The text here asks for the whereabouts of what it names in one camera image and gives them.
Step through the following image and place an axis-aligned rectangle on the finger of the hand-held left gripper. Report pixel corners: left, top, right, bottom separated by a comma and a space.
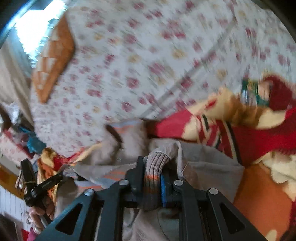
35, 174, 64, 194
20, 159, 36, 186

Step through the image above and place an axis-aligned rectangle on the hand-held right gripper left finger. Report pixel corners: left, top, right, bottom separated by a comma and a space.
40, 156, 146, 241

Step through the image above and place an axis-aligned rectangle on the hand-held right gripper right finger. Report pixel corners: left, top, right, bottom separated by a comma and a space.
161, 174, 269, 241

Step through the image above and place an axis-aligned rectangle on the grey jacket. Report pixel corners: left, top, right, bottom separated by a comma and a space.
55, 119, 245, 241

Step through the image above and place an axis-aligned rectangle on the person's left hand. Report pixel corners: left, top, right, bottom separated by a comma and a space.
29, 198, 57, 232

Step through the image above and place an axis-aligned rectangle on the pink floral cloth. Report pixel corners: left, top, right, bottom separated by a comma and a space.
0, 130, 33, 165

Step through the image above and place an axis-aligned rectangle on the red yellow orange blanket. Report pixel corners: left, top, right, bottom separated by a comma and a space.
37, 74, 296, 241

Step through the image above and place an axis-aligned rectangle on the floral bedsheet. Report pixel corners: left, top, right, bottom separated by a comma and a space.
29, 0, 296, 158

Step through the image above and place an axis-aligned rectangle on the orange checked pillow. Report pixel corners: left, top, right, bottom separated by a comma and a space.
31, 15, 77, 103

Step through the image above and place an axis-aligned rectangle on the bright window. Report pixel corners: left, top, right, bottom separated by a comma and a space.
15, 0, 67, 61

